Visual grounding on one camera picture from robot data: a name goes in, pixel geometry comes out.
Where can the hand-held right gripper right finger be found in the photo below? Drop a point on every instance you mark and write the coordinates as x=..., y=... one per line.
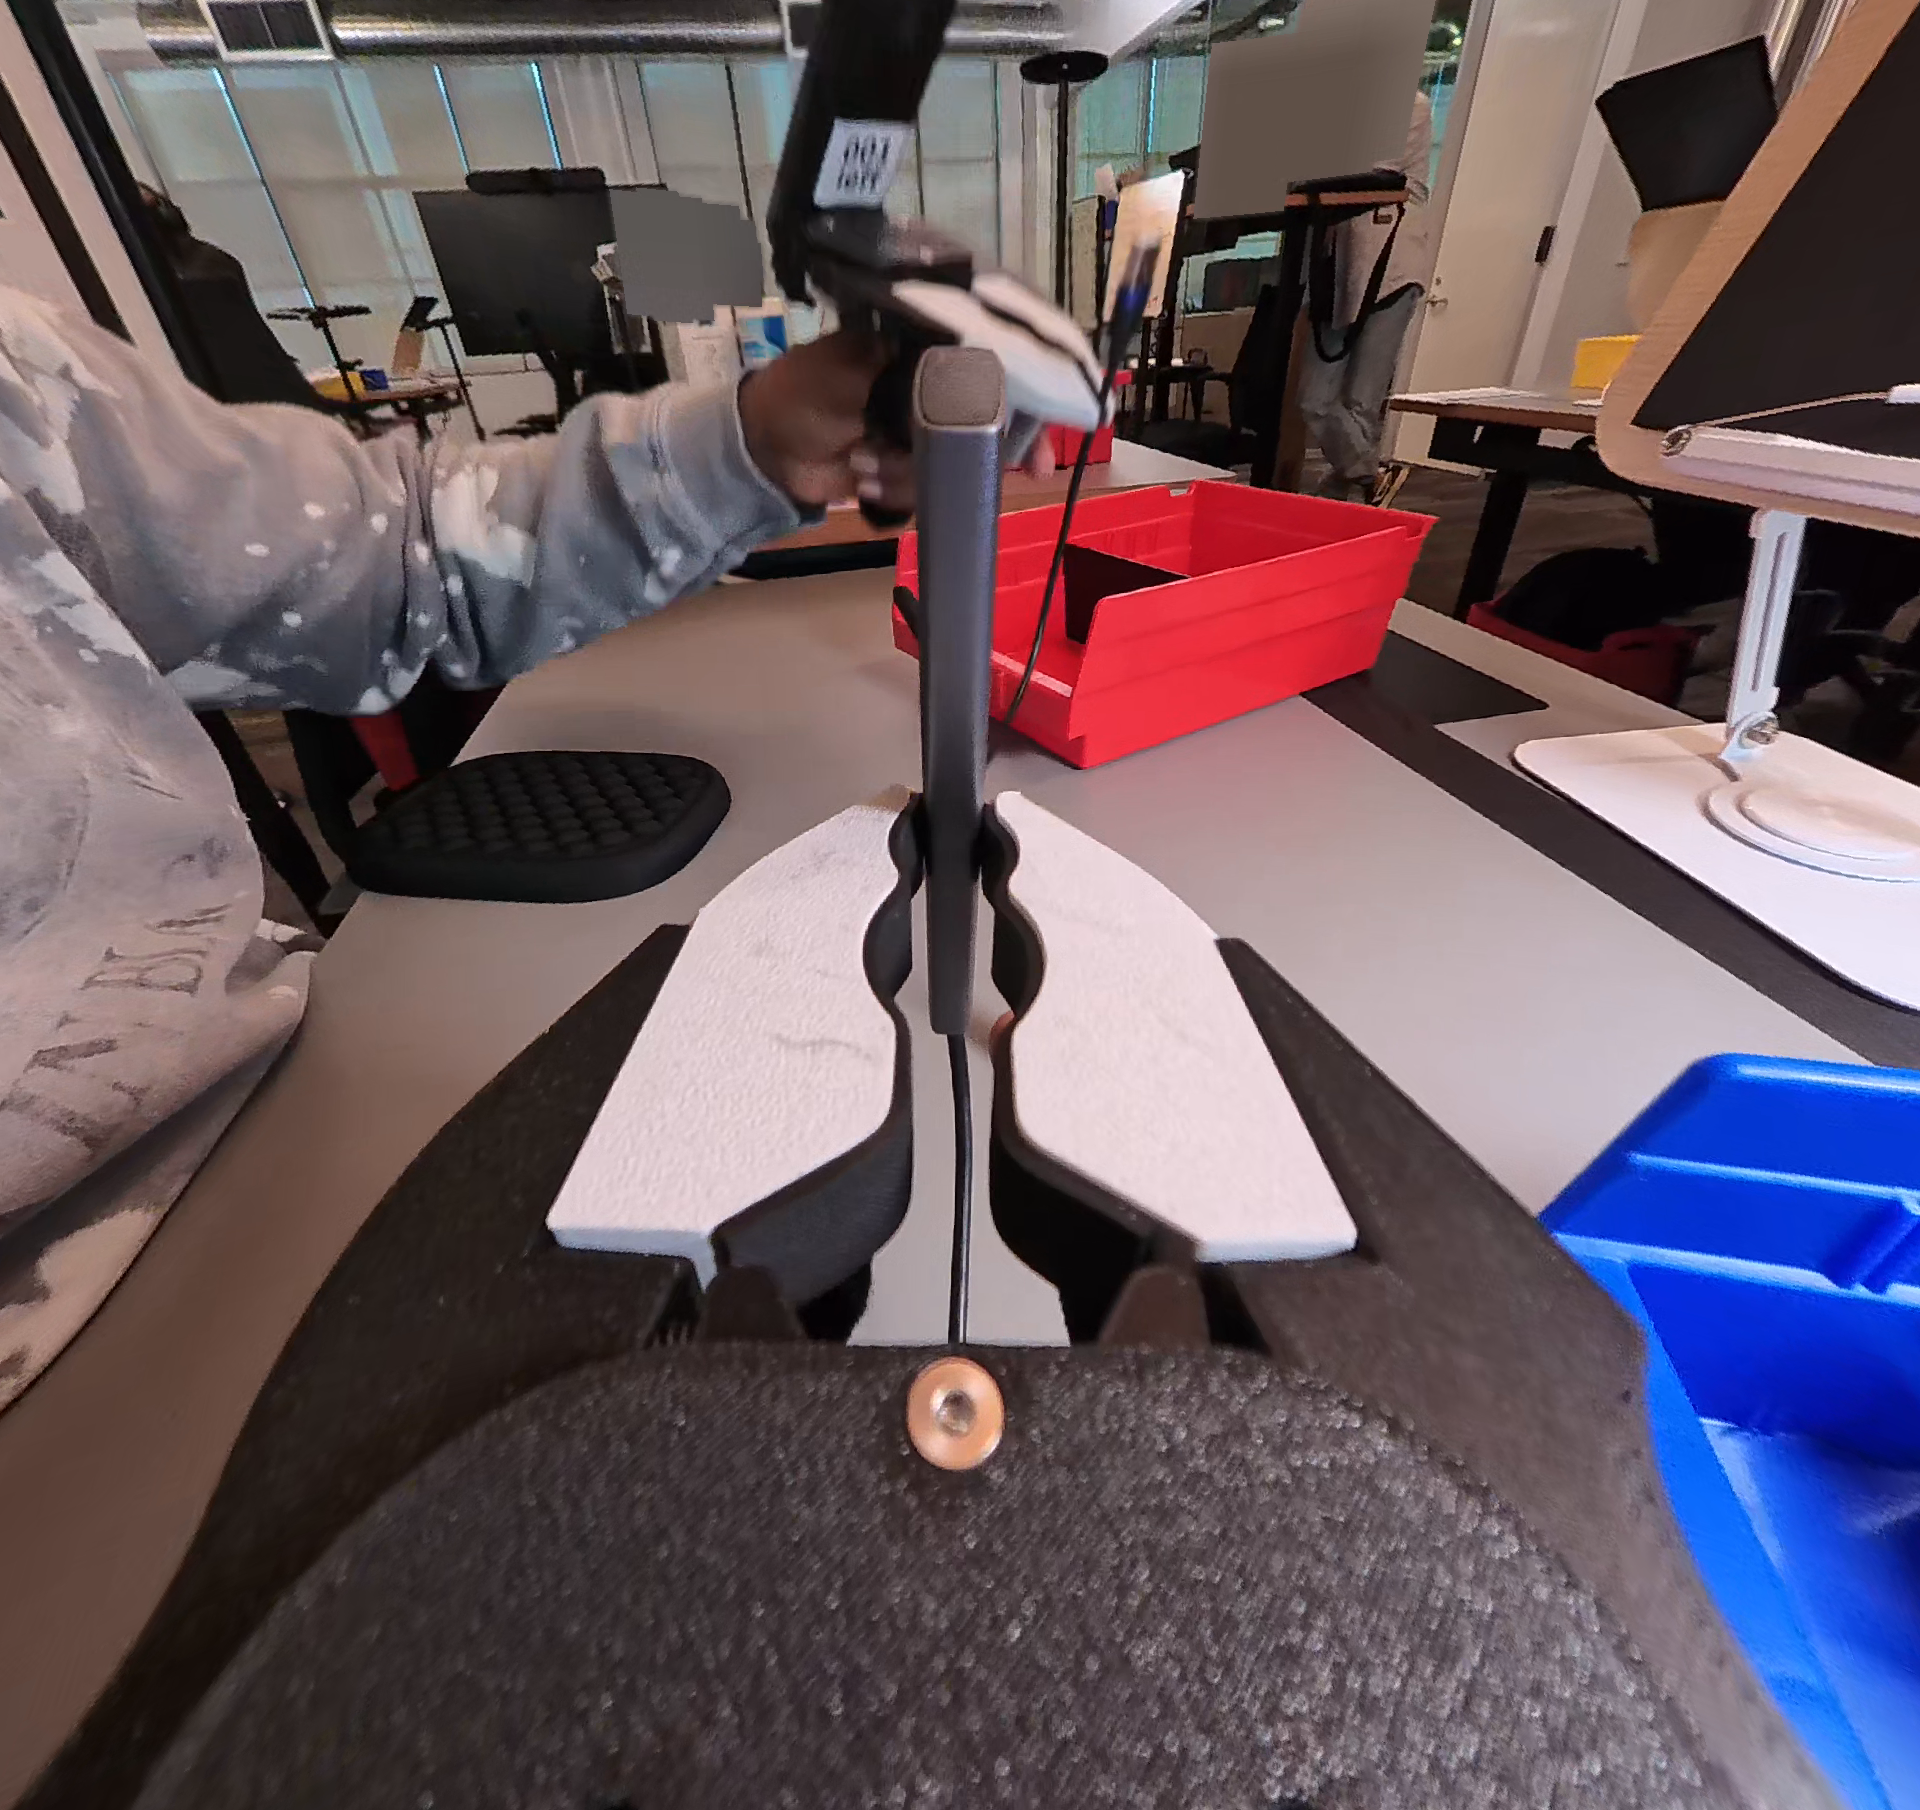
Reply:
x=1155, y=1074

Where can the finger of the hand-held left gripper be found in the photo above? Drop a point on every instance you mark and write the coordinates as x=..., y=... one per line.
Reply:
x=1051, y=392
x=1042, y=317

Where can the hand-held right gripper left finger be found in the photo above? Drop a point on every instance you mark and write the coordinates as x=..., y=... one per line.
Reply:
x=752, y=1060

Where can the red plastic bin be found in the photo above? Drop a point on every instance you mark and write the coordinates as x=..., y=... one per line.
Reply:
x=1245, y=641

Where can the blue plastic bin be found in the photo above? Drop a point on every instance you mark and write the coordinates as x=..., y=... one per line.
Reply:
x=1771, y=1332

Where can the person's left forearm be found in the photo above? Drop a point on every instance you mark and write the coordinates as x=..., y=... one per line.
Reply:
x=451, y=552

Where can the person's left hand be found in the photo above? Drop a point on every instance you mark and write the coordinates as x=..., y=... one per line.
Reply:
x=809, y=415

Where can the red crate white label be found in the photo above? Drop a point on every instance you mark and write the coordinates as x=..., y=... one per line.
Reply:
x=1082, y=446

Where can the wooden edge table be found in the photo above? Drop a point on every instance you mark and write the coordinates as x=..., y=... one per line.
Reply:
x=1170, y=463

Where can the whiteboard on easel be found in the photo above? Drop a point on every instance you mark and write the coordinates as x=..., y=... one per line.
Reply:
x=1147, y=214

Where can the black floor lamp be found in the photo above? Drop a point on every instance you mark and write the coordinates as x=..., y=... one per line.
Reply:
x=1061, y=67

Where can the black bin divider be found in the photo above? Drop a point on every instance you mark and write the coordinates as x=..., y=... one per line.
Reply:
x=1109, y=589

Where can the blue white wipes canister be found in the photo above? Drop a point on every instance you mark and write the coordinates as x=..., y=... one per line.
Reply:
x=763, y=332

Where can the black standing desk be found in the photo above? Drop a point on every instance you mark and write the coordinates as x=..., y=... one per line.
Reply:
x=1321, y=200

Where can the black honeycomb pad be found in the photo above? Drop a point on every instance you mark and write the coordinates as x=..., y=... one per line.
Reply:
x=541, y=828

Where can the black screen on stand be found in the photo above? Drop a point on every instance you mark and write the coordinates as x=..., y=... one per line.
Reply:
x=517, y=266

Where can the dark leg desk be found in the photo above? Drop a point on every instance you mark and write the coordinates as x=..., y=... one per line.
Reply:
x=1499, y=415

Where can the yellow bin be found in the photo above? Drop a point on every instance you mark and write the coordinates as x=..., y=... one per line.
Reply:
x=1605, y=363

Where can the red bag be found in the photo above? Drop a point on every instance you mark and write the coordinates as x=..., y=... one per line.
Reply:
x=1621, y=656

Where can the person's torso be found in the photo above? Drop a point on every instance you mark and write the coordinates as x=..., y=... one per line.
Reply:
x=119, y=1017

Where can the black monitor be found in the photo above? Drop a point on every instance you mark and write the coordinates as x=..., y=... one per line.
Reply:
x=1687, y=123

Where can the black framed white sign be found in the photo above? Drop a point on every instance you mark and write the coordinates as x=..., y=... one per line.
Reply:
x=91, y=190

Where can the black board wooden rim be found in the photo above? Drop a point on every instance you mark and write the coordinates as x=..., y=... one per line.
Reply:
x=1831, y=281

